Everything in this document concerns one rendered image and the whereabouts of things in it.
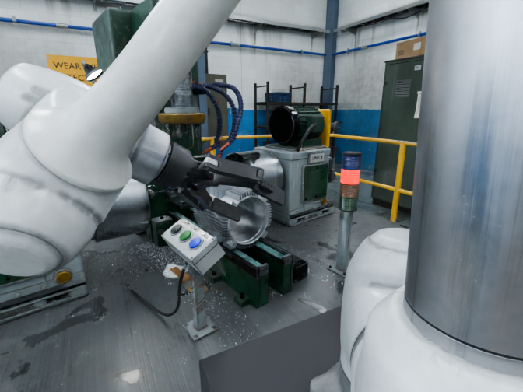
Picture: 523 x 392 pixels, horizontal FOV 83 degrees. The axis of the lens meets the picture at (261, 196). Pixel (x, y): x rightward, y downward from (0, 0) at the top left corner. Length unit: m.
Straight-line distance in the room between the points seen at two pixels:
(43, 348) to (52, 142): 0.70
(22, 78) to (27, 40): 5.88
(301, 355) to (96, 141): 0.50
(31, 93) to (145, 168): 0.15
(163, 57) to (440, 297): 0.28
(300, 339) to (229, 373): 0.16
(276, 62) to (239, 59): 0.93
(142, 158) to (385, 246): 0.35
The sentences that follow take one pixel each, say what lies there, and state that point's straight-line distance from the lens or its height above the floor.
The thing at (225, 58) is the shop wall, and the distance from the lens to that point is 6.79.
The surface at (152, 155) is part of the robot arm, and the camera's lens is 0.47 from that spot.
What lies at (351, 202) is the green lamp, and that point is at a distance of 1.00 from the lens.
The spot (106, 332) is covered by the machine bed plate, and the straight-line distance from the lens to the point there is 0.92.
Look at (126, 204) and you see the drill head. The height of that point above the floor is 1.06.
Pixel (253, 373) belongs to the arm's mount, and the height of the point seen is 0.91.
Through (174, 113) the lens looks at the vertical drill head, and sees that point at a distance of 1.16.
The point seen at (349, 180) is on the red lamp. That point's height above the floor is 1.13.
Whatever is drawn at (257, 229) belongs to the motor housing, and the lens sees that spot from 1.00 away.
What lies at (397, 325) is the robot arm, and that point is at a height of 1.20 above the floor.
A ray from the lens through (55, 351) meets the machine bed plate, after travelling 0.93.
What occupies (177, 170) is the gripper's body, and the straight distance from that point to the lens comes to 0.48.
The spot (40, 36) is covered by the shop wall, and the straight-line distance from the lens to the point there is 6.34.
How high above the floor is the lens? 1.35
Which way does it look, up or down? 16 degrees down
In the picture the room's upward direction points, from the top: straight up
